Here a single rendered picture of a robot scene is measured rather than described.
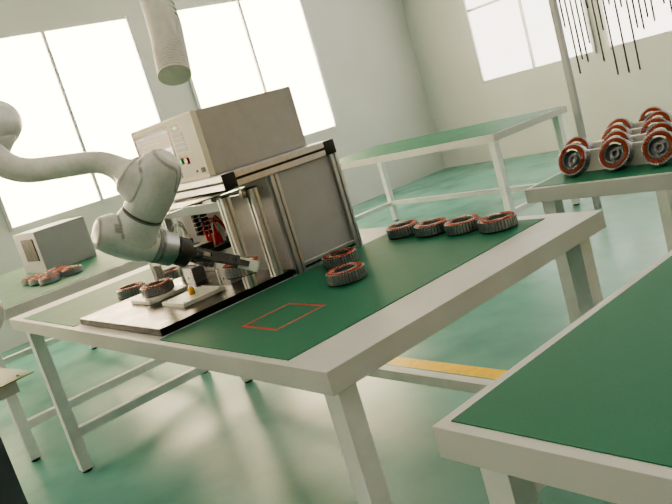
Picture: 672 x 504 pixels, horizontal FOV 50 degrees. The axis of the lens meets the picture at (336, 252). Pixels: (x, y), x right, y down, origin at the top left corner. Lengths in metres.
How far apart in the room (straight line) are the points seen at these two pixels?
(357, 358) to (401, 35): 8.65
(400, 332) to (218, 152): 1.00
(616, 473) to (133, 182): 1.26
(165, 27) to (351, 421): 2.60
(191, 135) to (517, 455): 1.57
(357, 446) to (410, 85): 8.55
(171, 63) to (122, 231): 1.86
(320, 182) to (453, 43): 7.34
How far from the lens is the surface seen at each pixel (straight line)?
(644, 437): 0.93
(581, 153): 2.61
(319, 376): 1.38
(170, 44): 3.64
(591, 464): 0.90
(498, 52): 9.17
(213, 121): 2.26
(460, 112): 9.69
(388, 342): 1.46
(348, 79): 9.11
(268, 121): 2.37
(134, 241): 1.81
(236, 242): 2.14
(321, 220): 2.32
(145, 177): 1.75
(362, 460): 1.50
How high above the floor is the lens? 1.21
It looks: 11 degrees down
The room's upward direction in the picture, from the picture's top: 16 degrees counter-clockwise
